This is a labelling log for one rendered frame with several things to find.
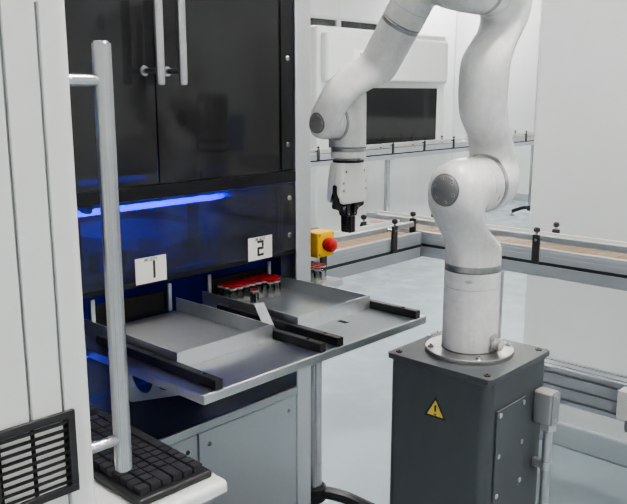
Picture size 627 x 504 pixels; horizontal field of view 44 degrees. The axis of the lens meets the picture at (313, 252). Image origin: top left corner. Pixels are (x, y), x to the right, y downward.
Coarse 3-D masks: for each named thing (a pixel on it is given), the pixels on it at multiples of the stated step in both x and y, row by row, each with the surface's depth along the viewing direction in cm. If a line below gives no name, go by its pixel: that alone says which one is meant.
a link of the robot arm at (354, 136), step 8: (360, 96) 179; (352, 104) 179; (360, 104) 180; (352, 112) 179; (360, 112) 180; (352, 120) 179; (360, 120) 180; (352, 128) 179; (360, 128) 181; (344, 136) 180; (352, 136) 180; (360, 136) 181; (336, 144) 182; (344, 144) 181; (352, 144) 181; (360, 144) 181
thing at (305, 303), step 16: (288, 288) 214; (304, 288) 210; (320, 288) 206; (336, 288) 202; (208, 304) 198; (240, 304) 189; (272, 304) 199; (288, 304) 199; (304, 304) 199; (320, 304) 199; (336, 304) 199; (352, 304) 190; (368, 304) 195; (288, 320) 179; (304, 320) 178; (320, 320) 182
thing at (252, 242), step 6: (252, 240) 198; (258, 240) 200; (264, 240) 202; (270, 240) 203; (252, 246) 199; (258, 246) 200; (264, 246) 202; (270, 246) 203; (252, 252) 199; (264, 252) 202; (270, 252) 204; (252, 258) 199; (258, 258) 201; (264, 258) 202
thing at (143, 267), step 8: (152, 256) 176; (160, 256) 178; (136, 264) 173; (144, 264) 175; (152, 264) 176; (160, 264) 178; (136, 272) 174; (144, 272) 175; (152, 272) 177; (160, 272) 178; (136, 280) 174; (144, 280) 175; (152, 280) 177; (160, 280) 179
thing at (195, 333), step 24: (168, 312) 192; (192, 312) 189; (216, 312) 183; (144, 336) 173; (168, 336) 173; (192, 336) 173; (216, 336) 173; (240, 336) 164; (264, 336) 169; (192, 360) 155
